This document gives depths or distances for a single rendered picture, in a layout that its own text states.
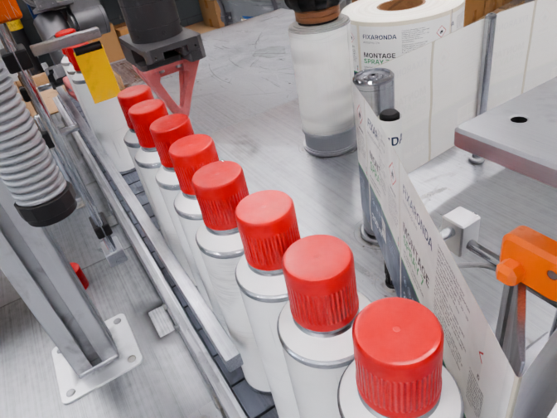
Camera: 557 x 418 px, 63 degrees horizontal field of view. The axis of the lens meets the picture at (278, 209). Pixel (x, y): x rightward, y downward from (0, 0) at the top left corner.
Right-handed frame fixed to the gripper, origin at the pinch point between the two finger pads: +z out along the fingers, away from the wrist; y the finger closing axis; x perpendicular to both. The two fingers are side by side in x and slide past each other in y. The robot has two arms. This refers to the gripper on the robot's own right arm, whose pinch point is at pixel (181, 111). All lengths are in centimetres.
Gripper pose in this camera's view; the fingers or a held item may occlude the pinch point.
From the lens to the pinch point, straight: 57.9
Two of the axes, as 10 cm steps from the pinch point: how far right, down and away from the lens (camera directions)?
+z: 1.6, 8.0, 5.8
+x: -8.4, 4.2, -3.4
